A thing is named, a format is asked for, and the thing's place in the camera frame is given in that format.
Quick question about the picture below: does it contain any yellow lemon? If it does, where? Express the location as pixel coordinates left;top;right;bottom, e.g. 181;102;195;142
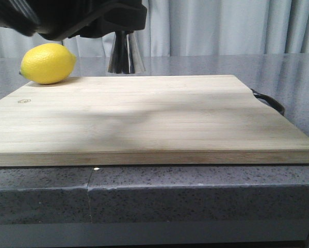
20;43;76;85

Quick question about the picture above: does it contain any black board handle strap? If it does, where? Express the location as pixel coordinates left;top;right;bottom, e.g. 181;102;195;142
249;88;286;116

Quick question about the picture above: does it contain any black ribbed cable bundle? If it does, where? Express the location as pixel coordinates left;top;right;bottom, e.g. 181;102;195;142
0;0;41;37

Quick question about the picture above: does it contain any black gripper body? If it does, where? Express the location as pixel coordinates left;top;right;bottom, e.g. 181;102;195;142
29;1;147;40

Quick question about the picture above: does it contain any steel double jigger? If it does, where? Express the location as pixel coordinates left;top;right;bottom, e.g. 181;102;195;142
108;31;145;74

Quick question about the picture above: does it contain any wooden cutting board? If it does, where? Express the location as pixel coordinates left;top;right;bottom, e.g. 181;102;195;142
0;75;309;166

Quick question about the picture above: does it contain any grey curtain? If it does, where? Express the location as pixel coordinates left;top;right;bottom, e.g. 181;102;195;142
0;1;309;58

